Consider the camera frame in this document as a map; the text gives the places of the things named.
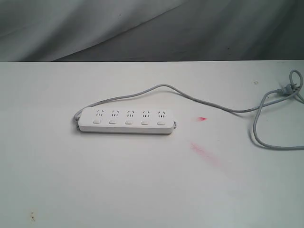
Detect grey backdrop cloth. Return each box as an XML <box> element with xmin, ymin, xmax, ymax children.
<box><xmin>0</xmin><ymin>0</ymin><xmax>304</xmax><ymax>61</ymax></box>

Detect white five-outlet power strip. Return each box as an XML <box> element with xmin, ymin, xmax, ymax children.
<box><xmin>77</xmin><ymin>107</ymin><xmax>177</xmax><ymax>135</ymax></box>

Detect grey power cord with plug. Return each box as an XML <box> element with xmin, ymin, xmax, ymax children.
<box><xmin>72</xmin><ymin>69</ymin><xmax>304</xmax><ymax>151</ymax></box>

